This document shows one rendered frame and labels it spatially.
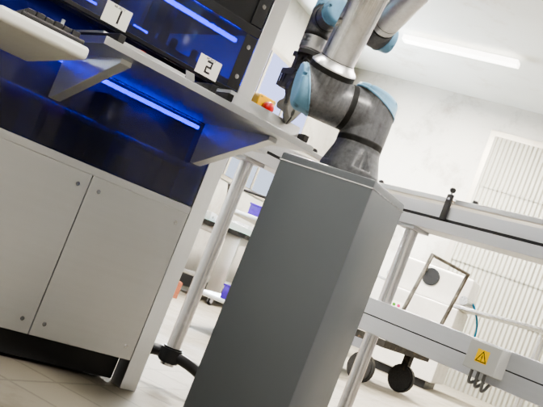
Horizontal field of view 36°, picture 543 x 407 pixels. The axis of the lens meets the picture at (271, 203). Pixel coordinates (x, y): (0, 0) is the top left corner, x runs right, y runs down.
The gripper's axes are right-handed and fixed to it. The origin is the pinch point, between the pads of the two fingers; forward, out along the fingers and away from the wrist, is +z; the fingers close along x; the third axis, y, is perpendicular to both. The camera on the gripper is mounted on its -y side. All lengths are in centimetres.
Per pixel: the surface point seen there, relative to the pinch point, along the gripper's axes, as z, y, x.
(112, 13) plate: -11, 39, 42
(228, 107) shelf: 5.3, -1.1, 20.6
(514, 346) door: 23, 345, -660
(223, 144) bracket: 10.7, 25.1, 0.3
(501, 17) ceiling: -235, 298, -401
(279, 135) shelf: 5.2, -1.1, 1.7
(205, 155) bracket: 15.3, 31.8, 0.3
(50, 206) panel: 46, 39, 37
